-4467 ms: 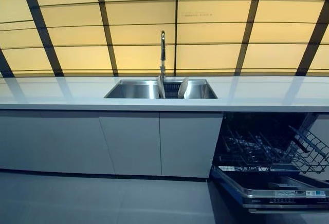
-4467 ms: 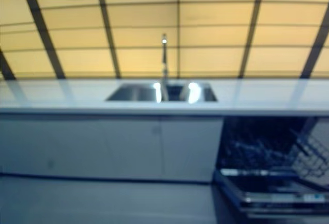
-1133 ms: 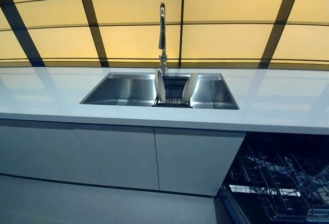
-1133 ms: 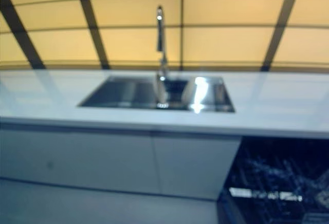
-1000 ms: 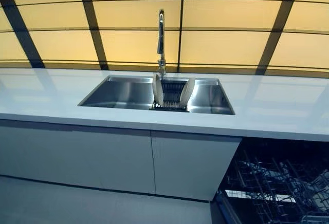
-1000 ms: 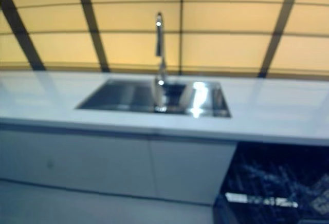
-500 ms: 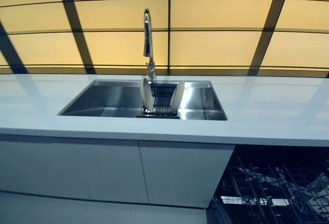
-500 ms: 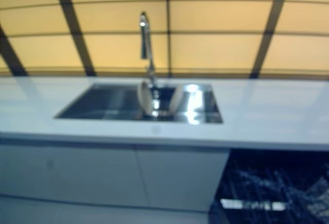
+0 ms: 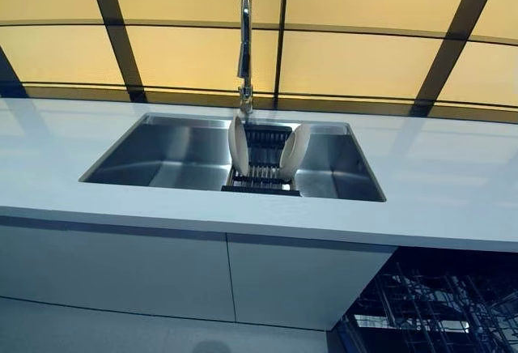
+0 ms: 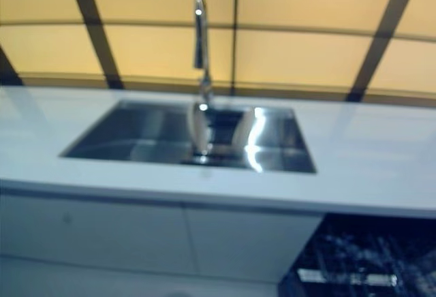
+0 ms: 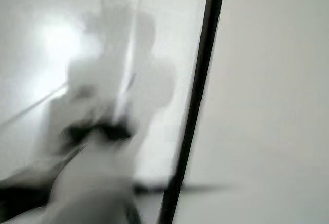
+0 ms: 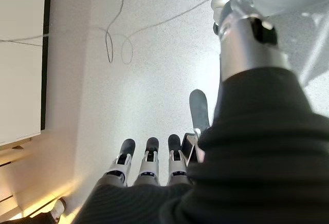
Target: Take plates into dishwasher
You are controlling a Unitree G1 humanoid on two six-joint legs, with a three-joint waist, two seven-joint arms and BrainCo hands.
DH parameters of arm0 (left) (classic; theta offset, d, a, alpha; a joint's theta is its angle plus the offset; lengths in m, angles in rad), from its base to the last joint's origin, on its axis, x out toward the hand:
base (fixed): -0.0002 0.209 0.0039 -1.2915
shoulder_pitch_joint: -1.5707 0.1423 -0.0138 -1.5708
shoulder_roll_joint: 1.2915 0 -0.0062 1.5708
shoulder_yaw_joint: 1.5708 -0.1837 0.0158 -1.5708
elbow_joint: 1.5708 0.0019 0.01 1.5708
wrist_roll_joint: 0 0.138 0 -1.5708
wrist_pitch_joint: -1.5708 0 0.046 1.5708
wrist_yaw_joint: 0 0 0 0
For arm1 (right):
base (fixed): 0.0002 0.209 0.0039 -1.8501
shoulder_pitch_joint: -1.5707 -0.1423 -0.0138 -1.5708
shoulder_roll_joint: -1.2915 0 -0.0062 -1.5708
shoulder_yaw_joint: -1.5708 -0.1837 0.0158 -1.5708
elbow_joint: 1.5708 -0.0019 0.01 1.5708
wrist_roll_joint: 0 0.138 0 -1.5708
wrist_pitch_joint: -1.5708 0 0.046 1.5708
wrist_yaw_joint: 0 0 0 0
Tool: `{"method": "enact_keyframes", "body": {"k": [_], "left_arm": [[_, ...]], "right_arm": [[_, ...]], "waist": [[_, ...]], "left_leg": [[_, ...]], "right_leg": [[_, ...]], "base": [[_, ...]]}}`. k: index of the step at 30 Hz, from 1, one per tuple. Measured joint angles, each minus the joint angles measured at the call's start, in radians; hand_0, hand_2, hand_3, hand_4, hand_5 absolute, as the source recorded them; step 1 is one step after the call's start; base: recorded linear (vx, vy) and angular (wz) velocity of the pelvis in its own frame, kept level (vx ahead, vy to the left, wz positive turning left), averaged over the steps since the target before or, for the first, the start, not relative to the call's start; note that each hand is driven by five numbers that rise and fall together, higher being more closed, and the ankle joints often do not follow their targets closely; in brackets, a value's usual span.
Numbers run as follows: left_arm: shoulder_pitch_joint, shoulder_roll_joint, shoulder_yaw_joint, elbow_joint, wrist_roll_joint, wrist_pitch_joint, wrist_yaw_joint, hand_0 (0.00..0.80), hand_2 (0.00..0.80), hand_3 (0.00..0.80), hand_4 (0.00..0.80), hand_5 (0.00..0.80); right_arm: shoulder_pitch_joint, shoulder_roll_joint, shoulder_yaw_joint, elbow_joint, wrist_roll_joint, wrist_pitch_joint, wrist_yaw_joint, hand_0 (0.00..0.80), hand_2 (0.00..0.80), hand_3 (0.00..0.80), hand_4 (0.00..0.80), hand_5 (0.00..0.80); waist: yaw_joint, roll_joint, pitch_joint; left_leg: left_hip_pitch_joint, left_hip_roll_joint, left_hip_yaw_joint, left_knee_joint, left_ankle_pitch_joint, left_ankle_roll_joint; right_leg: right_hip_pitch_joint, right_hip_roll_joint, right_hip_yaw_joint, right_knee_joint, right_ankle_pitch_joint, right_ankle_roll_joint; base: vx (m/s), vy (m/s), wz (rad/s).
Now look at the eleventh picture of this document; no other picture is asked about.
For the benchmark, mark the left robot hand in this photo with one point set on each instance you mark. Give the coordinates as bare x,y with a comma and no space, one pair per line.
92,183

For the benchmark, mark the dark cabinet toe kick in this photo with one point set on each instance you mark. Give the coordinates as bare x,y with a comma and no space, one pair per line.
200,67

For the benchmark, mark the white cabinet door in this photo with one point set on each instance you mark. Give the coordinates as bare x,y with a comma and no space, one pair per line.
270,105

